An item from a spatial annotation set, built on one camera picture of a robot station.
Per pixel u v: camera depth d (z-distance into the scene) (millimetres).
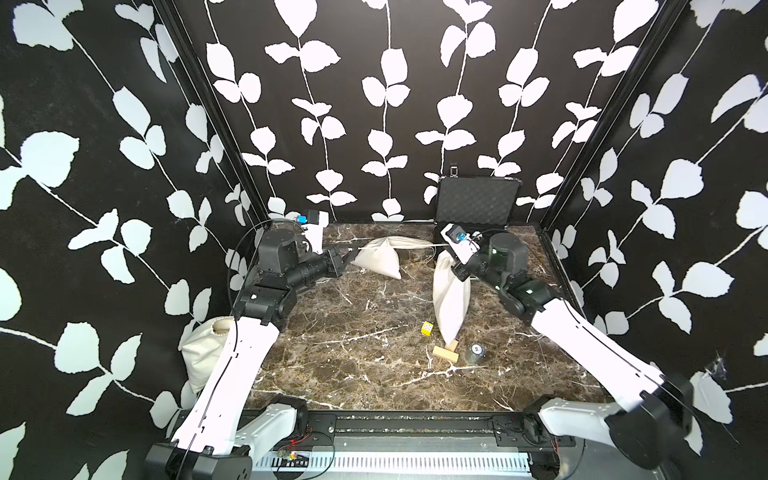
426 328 903
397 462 701
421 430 748
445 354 860
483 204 1108
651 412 377
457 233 604
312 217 593
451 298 784
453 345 851
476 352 816
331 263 584
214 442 366
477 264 626
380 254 980
